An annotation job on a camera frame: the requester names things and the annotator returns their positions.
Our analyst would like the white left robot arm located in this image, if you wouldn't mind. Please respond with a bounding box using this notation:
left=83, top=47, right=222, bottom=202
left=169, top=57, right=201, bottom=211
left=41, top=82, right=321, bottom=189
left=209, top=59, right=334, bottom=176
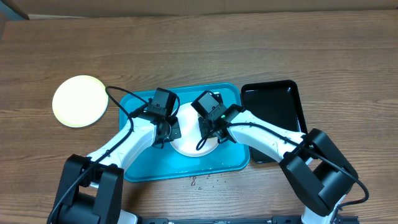
left=47, top=88, right=181, bottom=223

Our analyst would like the pink plate with sauce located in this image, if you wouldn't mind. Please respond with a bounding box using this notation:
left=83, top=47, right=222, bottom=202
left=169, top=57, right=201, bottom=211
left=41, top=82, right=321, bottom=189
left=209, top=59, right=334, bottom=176
left=171, top=102, right=218, bottom=157

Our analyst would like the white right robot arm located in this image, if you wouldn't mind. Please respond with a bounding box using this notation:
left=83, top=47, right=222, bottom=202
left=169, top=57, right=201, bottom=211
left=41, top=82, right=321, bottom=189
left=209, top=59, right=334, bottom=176
left=192, top=91, right=358, bottom=223

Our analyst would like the black water tray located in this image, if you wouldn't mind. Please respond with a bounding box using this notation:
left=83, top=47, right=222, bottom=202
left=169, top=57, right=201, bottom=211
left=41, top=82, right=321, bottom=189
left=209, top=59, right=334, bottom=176
left=240, top=80, right=309, bottom=164

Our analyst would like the yellow-green plate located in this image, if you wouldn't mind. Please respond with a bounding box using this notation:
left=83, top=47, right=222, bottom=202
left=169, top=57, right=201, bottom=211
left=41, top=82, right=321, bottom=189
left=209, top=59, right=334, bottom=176
left=52, top=75, right=109, bottom=128

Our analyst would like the teal plastic tray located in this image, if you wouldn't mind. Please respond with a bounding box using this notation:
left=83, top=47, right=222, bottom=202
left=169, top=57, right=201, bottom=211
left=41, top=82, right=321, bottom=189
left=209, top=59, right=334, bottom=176
left=124, top=83, right=250, bottom=182

